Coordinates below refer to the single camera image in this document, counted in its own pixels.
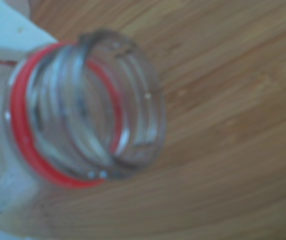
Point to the clear bottle nutrition-mark red label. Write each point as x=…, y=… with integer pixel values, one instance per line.
x=57, y=112

